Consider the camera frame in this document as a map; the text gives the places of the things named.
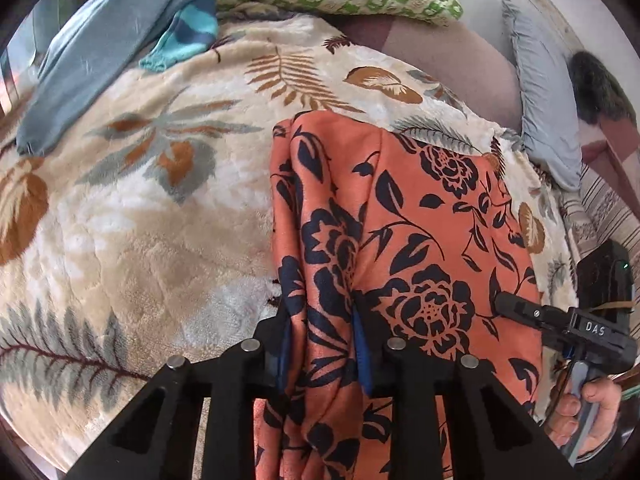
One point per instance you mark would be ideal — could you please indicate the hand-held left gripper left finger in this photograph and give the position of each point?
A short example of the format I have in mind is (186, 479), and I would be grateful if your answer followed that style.
(285, 355)

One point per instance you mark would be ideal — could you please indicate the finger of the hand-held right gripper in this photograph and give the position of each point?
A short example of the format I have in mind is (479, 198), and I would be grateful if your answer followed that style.
(530, 312)

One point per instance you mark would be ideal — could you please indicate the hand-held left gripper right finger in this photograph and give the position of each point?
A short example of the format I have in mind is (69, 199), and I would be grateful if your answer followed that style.
(362, 360)

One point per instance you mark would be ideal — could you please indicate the orange floral garment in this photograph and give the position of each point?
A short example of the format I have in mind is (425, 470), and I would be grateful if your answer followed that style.
(425, 210)

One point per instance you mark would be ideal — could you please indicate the person's right hand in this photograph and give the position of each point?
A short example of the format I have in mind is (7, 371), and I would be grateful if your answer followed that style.
(607, 400)

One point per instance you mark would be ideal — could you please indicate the striped patterned cloth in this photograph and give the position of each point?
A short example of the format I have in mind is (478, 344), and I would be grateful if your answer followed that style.
(605, 210)

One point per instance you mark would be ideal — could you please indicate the pink cloth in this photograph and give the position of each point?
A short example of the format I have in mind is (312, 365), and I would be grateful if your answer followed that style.
(615, 145)

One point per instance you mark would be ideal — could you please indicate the cream leaf-print blanket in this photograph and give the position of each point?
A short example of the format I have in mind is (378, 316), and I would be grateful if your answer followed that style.
(125, 240)

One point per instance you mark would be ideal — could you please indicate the grey pillow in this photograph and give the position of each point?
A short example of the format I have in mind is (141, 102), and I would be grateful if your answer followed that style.
(540, 100)

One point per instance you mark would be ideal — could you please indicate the dark furry object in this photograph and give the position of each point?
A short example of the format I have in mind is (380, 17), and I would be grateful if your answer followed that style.
(597, 85)

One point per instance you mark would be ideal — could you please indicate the mauve bed sheet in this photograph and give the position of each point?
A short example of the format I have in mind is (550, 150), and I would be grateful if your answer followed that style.
(450, 55)

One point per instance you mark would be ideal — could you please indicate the teal striped garment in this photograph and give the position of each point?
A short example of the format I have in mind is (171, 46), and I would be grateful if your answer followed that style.
(190, 30)

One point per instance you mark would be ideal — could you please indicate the blue-grey knit sweater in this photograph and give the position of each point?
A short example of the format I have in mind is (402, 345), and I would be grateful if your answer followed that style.
(90, 50)

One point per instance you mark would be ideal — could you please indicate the leaded glass window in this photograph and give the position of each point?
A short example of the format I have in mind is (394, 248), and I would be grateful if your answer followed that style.
(10, 75)

